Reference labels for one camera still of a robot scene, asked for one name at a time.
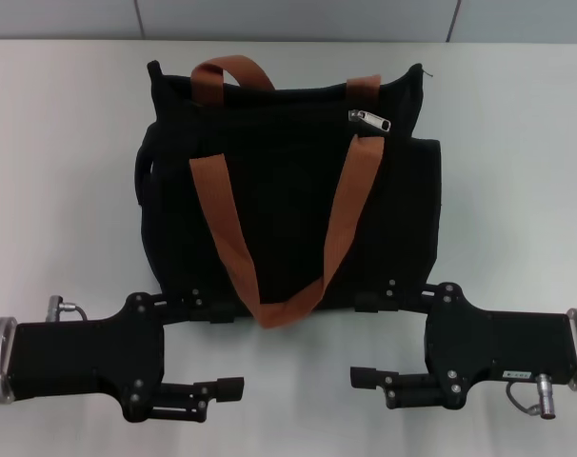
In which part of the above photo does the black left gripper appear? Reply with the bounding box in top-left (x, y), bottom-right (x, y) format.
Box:
top-left (3, 285), bottom-right (246, 425)

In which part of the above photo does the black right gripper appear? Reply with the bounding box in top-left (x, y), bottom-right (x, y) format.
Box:
top-left (348, 278), bottom-right (577, 411)

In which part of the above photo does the black fabric food bag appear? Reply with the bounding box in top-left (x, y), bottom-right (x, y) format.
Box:
top-left (134, 59), bottom-right (445, 319)

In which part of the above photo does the silver metal zipper pull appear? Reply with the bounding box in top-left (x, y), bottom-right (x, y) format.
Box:
top-left (348, 108), bottom-right (393, 139)

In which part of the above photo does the orange webbing bag handle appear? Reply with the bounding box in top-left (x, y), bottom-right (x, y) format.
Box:
top-left (188, 131), bottom-right (385, 331)
top-left (190, 54), bottom-right (383, 104)

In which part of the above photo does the left arm connector cable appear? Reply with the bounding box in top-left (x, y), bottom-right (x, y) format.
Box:
top-left (48, 294), bottom-right (89, 325)

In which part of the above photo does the arm connector cable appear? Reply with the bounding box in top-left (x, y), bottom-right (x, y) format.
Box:
top-left (48, 294), bottom-right (89, 325)
top-left (505, 373), bottom-right (564, 421)

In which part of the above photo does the right arm connector cable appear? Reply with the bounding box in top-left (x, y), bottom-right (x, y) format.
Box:
top-left (505, 373), bottom-right (564, 421)

